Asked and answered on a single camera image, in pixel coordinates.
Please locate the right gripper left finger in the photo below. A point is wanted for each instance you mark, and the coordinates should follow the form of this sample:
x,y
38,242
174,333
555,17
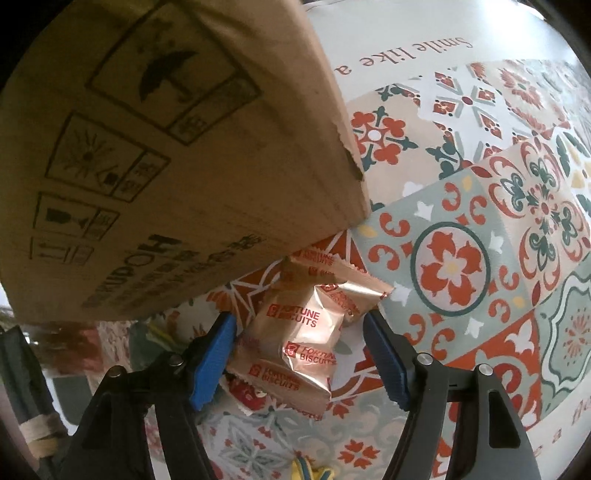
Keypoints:
x,y
111,442

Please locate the brown cardboard box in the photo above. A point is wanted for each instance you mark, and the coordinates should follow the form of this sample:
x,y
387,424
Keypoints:
x,y
153,150

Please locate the small red candy wrapper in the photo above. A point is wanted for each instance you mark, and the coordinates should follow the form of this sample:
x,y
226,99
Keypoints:
x,y
247,398

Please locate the glass vase with dried flowers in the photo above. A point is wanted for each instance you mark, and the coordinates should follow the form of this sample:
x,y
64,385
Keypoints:
x,y
66,349

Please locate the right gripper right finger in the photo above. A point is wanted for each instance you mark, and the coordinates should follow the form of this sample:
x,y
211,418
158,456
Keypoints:
x,y
490,441

